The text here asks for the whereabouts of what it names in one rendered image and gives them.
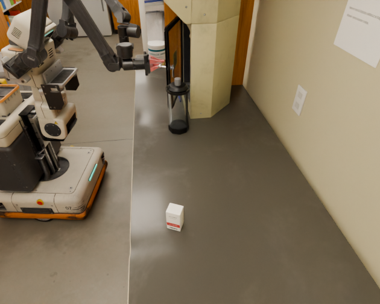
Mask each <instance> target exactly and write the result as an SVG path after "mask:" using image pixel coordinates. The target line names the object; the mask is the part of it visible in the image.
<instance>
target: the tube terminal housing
mask: <svg viewBox="0 0 380 304"><path fill-rule="evenodd" d="M240 6H241V0H192V11H191V24H187V26H188V28H189V30H190V34H191V49H190V63H191V77H190V82H189V83H190V103H189V100H188V111H189V115H190V118H191V119H195V118H211V117H212V116H214V114H216V113H217V112H219V111H220V110H221V109H222V108H223V107H225V106H226V105H228V104H229V102H230V92H231V86H232V75H233V66H234V59H235V49H236V38H237V33H238V22H239V12H240Z"/></svg>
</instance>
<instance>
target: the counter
mask: <svg viewBox="0 0 380 304"><path fill-rule="evenodd" d="M166 87H167V84H166V69H165V68H162V69H159V68H157V69H155V70H154V71H152V72H151V71H150V74H148V75H145V70H144V69H143V70H135V105H134V123H133V158H132V177H131V211H130V256H129V265H128V299H127V304H380V289H379V287H378V286H377V284H376V282H375V281H374V280H373V278H372V277H371V275H370V273H369V272H368V271H367V269H366V267H365V266H364V264H363V263H362V262H361V260H360V258H359V257H358V255H357V254H356V253H355V251H354V250H353V248H352V247H351V245H350V244H349V242H348V241H347V239H346V238H345V236H344V235H343V233H342V232H341V230H340V229H339V227H338V226H337V224H336V223H335V221H334V220H333V219H332V217H331V216H330V214H329V212H328V211H327V210H326V208H325V207H324V205H323V203H322V202H321V201H320V199H319V198H318V196H317V194H316V193H315V192H314V190H313V189H312V187H311V186H310V184H309V183H308V181H307V180H306V179H305V177H304V175H303V174H302V172H301V171H300V170H299V168H298V166H297V165H296V163H295V162H294V161H293V159H292V157H291V156H290V154H289V153H288V152H287V150H286V149H285V147H284V146H283V144H282V143H281V141H280V140H279V138H278V137H277V135H276V134H275V132H274V131H273V129H272V128H271V126H270V125H269V123H268V122H267V120H266V119H265V117H264V116H263V114H262V113H261V111H260V110H259V109H258V107H257V105H256V104H255V102H254V101H253V100H252V98H251V96H250V95H249V93H248V92H247V91H246V89H245V87H244V86H243V85H242V84H241V85H232V86H231V92H230V102H229V104H228V105H226V106H225V107H223V108H222V109H221V110H220V111H219V112H217V113H216V114H214V116H212V117H211V118H195V119H191V118H190V115H189V111H188V123H189V129H188V131H187V132H186V133H183V134H180V135H178V134H174V133H171V132H170V131H169V128H168V124H169V108H168V97H167V92H166ZM170 203H173V204H177V205H181V206H183V213H184V223H183V226H182V229H181V231H177V230H172V229H169V228H167V225H166V210H167V208H168V206H169V204H170Z"/></svg>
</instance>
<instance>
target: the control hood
mask: <svg viewBox="0 0 380 304"><path fill-rule="evenodd" d="M163 1H164V2H165V3H166V4H167V5H168V6H169V7H170V9H171V10H172V11H173V12H174V13H175V14H176V15H177V16H178V17H179V18H180V19H181V20H182V21H183V22H184V23H185V24H191V11H192V0H163Z"/></svg>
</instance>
